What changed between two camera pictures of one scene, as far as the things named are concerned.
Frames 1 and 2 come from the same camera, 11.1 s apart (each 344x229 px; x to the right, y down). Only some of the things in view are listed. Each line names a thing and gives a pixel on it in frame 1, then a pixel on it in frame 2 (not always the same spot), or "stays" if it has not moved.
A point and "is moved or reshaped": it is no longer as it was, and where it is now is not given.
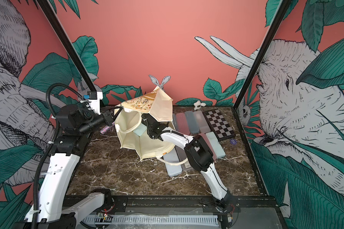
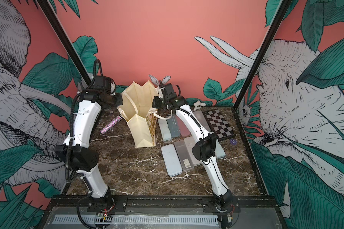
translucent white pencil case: [203, 125] stays
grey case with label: [182, 156] stays
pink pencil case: [181, 123] stays
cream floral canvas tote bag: [133, 133] is moved or reshaped
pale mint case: [217, 148] stays
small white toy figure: [198, 105] stays
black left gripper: [108, 118] → [119, 102]
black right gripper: [143, 120] → [155, 102]
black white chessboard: [219, 125] stays
